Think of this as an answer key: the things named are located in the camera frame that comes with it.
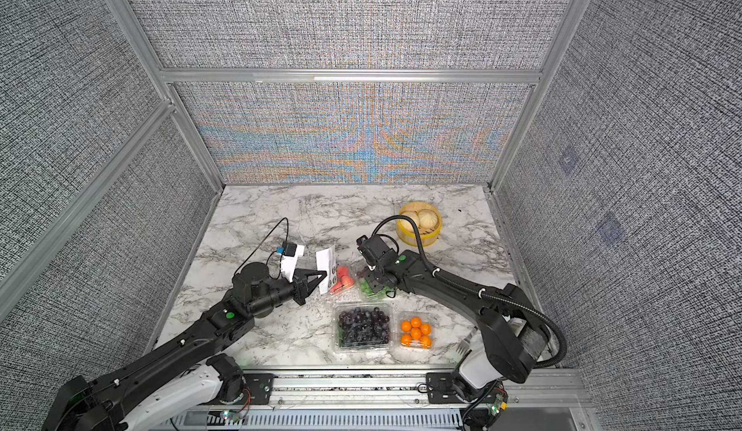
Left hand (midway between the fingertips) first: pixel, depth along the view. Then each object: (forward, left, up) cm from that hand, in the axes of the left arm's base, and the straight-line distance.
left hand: (330, 273), depth 74 cm
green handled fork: (-14, -36, -18) cm, 42 cm away
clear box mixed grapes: (+1, -8, -15) cm, 17 cm away
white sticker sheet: (+3, +1, +2) cm, 4 cm away
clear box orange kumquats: (-10, -22, -16) cm, 30 cm away
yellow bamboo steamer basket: (+20, -25, -16) cm, 36 cm away
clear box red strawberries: (+6, -3, -15) cm, 17 cm away
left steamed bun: (+24, -24, -14) cm, 37 cm away
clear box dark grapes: (-10, -8, -13) cm, 18 cm away
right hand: (+7, -12, -9) cm, 16 cm away
